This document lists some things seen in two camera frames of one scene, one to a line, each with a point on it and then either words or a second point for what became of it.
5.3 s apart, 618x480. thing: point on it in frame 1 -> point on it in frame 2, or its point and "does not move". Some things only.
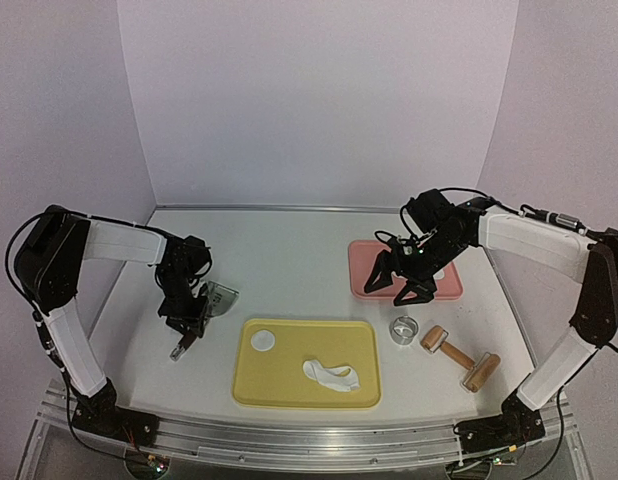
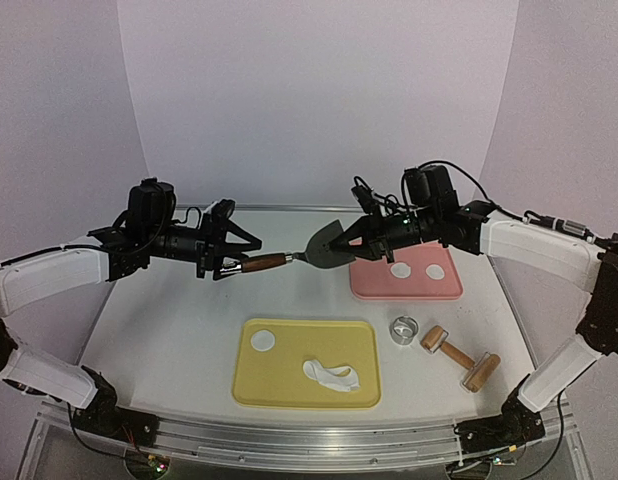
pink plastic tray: x=363 y=256 does not move
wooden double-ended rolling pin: x=481 y=370 does not move
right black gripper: x=406 y=265 -> x=382 y=238
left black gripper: x=187 y=324 -> x=207 y=248
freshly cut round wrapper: x=263 y=340 does not move
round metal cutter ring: x=402 y=329 does not move
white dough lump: x=341 y=378 does not move
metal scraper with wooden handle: x=219 y=300 -> x=317 y=253
